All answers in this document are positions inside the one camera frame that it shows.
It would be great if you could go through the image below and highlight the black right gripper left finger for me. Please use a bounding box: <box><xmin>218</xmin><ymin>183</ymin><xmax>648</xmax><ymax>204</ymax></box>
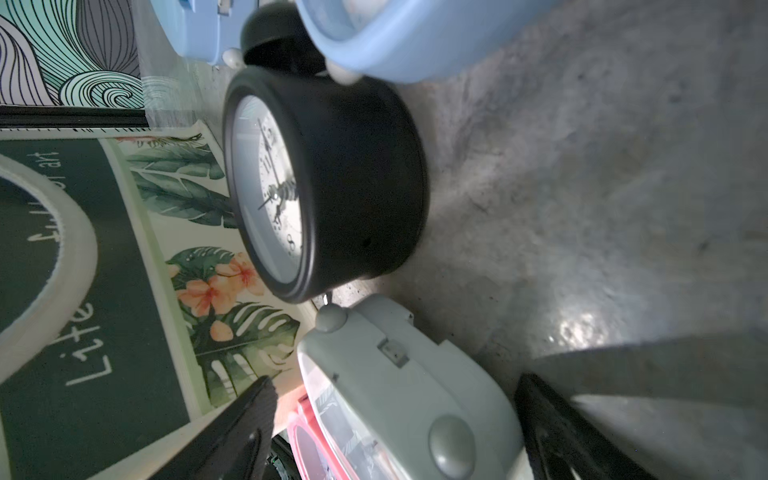
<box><xmin>150</xmin><ymin>377</ymin><xmax>278</xmax><ymax>480</ymax></box>

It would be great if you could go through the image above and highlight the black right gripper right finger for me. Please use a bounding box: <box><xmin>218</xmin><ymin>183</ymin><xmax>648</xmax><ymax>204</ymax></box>
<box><xmin>514</xmin><ymin>373</ymin><xmax>653</xmax><ymax>480</ymax></box>

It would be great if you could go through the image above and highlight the pink twin-bell alarm clock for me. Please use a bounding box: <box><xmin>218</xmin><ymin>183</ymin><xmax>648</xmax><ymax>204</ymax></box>
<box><xmin>287</xmin><ymin>395</ymin><xmax>348</xmax><ymax>480</ymax></box>

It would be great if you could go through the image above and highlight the white square alarm clock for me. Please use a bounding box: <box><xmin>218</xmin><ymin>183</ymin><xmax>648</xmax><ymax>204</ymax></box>
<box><xmin>297</xmin><ymin>294</ymin><xmax>523</xmax><ymax>479</ymax></box>

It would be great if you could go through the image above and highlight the floral canvas tote bag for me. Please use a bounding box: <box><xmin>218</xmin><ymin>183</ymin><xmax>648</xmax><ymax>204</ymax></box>
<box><xmin>1</xmin><ymin>123</ymin><xmax>314</xmax><ymax>479</ymax></box>

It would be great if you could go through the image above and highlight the black twin-bell alarm clock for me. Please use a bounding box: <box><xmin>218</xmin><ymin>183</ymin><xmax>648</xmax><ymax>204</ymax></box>
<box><xmin>223</xmin><ymin>2</ymin><xmax>429</xmax><ymax>304</ymax></box>

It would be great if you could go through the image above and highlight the light blue square clock back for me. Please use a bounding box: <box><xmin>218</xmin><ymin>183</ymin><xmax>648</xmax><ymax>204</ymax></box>
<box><xmin>150</xmin><ymin>0</ymin><xmax>262</xmax><ymax>68</ymax></box>

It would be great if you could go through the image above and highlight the light blue square alarm clock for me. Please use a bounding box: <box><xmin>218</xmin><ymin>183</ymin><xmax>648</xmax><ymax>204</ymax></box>
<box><xmin>296</xmin><ymin>0</ymin><xmax>557</xmax><ymax>85</ymax></box>

